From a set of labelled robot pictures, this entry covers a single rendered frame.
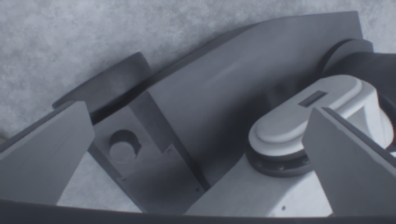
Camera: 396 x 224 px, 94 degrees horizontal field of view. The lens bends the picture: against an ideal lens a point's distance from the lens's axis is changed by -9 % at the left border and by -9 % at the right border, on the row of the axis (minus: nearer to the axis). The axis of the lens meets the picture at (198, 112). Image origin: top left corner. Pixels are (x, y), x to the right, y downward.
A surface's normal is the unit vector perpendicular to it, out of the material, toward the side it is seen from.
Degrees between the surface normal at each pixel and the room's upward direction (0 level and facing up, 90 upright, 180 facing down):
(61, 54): 0
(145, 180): 0
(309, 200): 2
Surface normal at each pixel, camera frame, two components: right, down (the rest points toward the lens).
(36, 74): 0.24, 0.27
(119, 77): 0.62, -0.05
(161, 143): 0.77, -0.18
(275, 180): -0.47, -0.81
